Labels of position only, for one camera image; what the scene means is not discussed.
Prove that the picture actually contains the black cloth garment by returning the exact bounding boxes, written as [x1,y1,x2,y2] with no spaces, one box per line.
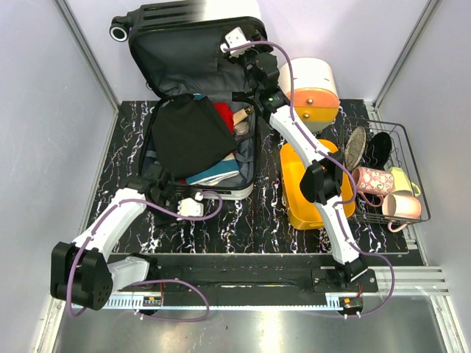
[151,93,238,179]

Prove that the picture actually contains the teal cream cartoon towel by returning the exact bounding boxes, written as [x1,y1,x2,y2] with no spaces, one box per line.
[185,154,239,186]

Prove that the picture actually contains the white black space suitcase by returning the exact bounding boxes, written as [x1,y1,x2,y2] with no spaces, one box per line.
[109,1,266,200]

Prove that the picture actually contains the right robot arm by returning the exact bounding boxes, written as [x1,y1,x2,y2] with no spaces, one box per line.
[221,27,367,292]

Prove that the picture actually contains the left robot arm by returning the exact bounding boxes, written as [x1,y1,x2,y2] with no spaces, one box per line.
[50,171,177,317]

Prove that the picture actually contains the beige cosmetic bottle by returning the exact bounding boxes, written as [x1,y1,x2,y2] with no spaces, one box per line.
[233,105,254,126]

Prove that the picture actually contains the red cloth garment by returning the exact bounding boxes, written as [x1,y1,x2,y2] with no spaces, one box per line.
[213,102,234,134]

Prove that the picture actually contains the round cosmetic jar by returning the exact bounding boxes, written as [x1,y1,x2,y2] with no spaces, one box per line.
[233,121,250,136]

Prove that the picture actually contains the white orange drawer cabinet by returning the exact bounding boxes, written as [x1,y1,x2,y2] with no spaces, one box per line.
[278,57,340,133]

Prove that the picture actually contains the black marble mat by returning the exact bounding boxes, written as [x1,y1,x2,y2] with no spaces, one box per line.
[84,98,409,255]

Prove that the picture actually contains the speckled brown plate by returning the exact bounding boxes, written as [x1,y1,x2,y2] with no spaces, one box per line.
[344,126,366,171]

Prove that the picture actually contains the pink patterned mug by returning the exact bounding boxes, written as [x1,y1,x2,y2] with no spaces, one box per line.
[352,166,395,207]

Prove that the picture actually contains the yellow green mug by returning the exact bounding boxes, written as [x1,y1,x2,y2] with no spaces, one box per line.
[386,167,421,197]

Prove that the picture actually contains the plain pink mug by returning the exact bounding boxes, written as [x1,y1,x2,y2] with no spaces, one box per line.
[382,193,422,233]

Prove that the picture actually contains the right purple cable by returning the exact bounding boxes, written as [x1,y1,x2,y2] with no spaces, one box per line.
[224,40,395,318]

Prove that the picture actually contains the purple cable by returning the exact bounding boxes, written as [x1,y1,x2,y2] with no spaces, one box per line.
[65,190,224,323]
[224,40,395,318]

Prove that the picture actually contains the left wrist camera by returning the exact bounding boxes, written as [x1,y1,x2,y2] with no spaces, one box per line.
[177,192,204,218]

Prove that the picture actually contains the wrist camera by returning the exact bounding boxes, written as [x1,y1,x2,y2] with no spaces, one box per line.
[177,192,204,218]
[220,26,251,58]

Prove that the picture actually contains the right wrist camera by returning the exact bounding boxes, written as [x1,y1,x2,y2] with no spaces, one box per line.
[220,26,251,58]

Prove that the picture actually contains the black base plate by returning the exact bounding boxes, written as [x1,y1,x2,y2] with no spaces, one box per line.
[125,254,378,307]

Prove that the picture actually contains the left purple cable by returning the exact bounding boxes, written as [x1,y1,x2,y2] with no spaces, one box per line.
[65,190,224,323]

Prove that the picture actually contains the black wire dish rack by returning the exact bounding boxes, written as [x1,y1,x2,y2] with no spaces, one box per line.
[338,117,431,224]

